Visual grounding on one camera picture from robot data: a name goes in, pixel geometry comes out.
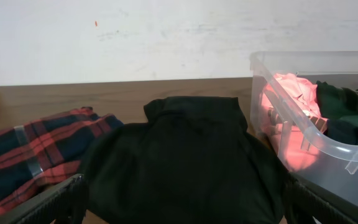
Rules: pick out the red plaid folded cloth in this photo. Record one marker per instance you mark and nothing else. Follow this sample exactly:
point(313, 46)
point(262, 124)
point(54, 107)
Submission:
point(46, 151)

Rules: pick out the dark navy garment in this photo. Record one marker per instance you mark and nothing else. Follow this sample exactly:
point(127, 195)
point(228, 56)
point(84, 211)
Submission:
point(342, 131)

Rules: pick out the pink printed shirt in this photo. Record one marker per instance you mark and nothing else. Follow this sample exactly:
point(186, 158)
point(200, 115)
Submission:
point(303, 92)

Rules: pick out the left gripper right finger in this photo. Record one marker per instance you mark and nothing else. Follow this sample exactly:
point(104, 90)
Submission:
point(306, 202)

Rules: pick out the large black folded garment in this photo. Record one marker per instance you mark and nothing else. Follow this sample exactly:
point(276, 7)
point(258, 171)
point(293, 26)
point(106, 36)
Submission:
point(193, 161)

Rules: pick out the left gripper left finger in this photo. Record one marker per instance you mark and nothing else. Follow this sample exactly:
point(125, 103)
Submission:
point(65, 202)

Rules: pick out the dark green cloth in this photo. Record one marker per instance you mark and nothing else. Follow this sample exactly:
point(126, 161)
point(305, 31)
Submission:
point(337, 103)

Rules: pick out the clear plastic storage bin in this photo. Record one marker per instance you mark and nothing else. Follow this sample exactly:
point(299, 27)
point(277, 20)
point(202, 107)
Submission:
point(336, 167)

